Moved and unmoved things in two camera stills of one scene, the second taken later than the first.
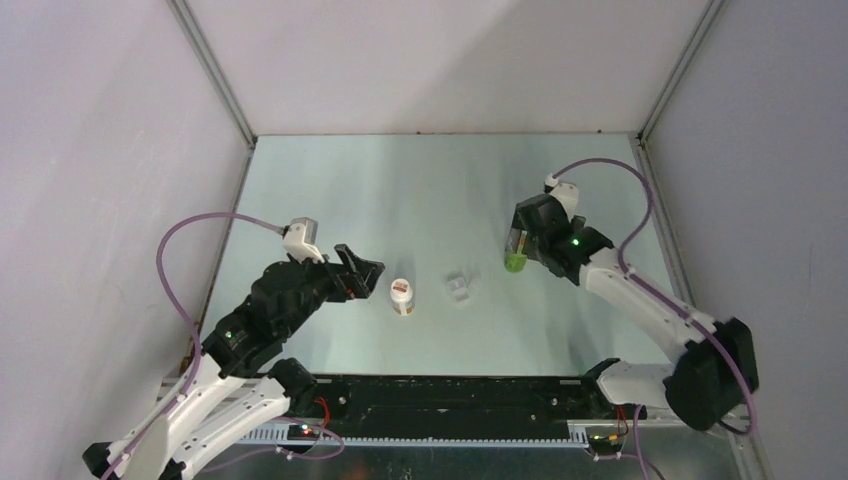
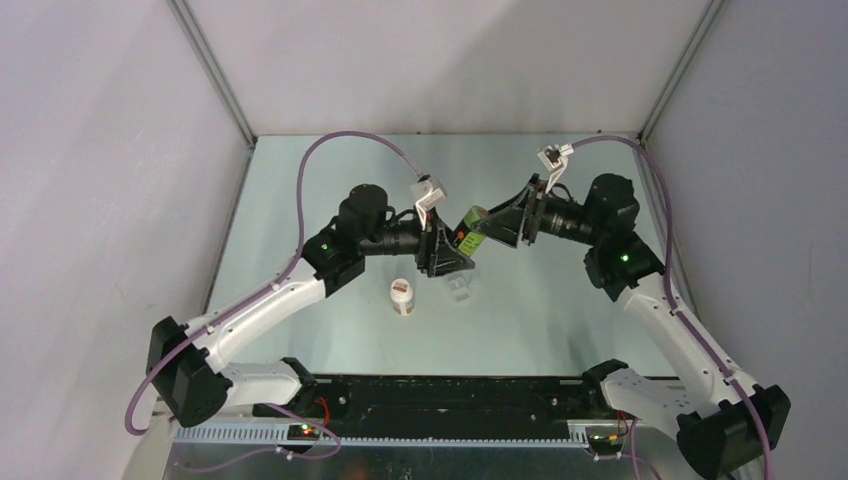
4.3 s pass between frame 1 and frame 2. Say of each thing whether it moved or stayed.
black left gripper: moved
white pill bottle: stayed
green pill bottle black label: moved
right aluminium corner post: stayed
